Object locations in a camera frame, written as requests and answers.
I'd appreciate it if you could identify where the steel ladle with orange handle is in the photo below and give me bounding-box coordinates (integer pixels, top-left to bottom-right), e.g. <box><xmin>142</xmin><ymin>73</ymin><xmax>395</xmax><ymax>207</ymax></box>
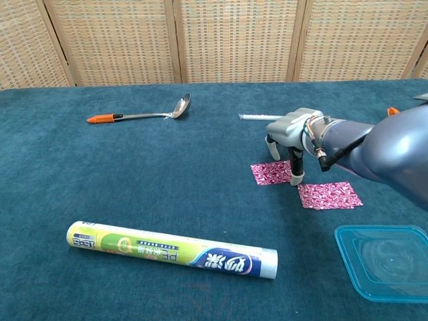
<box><xmin>86</xmin><ymin>92</ymin><xmax>192</xmax><ymax>124</ymax></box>

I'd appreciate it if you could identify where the white rectangular card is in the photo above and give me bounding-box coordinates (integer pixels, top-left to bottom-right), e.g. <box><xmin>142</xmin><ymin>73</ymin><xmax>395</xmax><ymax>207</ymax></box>
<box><xmin>250</xmin><ymin>160</ymin><xmax>296</xmax><ymax>187</ymax></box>

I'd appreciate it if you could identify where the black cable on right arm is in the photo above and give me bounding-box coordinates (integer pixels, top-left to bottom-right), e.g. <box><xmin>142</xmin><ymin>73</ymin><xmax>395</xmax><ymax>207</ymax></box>
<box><xmin>317</xmin><ymin>135</ymin><xmax>372</xmax><ymax>173</ymax></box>

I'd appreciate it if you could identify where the teal carpet table cover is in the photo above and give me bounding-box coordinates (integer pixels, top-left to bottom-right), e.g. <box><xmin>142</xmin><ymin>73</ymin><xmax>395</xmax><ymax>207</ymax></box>
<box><xmin>0</xmin><ymin>79</ymin><xmax>428</xmax><ymax>321</ymax></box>

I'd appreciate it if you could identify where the straw in clear wrapper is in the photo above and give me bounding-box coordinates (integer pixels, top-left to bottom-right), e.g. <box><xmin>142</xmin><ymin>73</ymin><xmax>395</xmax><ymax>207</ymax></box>
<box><xmin>238</xmin><ymin>113</ymin><xmax>286</xmax><ymax>122</ymax></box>

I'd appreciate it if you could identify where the blue plastic container lid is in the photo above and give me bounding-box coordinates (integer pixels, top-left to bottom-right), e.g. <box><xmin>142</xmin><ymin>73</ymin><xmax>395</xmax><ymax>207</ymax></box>
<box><xmin>334</xmin><ymin>224</ymin><xmax>428</xmax><ymax>304</ymax></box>

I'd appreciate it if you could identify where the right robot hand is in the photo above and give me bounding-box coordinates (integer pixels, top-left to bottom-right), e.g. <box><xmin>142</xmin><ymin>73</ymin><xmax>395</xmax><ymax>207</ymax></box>
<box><xmin>265</xmin><ymin>107</ymin><xmax>324</xmax><ymax>187</ymax></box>

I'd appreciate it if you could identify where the woven bamboo screen panel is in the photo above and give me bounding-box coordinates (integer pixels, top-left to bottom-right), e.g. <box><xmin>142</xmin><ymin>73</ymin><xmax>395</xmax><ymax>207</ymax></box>
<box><xmin>0</xmin><ymin>0</ymin><xmax>76</xmax><ymax>90</ymax></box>
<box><xmin>173</xmin><ymin>0</ymin><xmax>306</xmax><ymax>84</ymax></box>
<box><xmin>44</xmin><ymin>0</ymin><xmax>183</xmax><ymax>87</ymax></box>
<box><xmin>413</xmin><ymin>41</ymin><xmax>428</xmax><ymax>80</ymax></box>
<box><xmin>293</xmin><ymin>0</ymin><xmax>428</xmax><ymax>83</ymax></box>

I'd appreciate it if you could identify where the green blue cling film roll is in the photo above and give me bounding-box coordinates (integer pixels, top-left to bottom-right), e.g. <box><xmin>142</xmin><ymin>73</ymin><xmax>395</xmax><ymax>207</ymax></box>
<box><xmin>66</xmin><ymin>220</ymin><xmax>279</xmax><ymax>281</ymax></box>

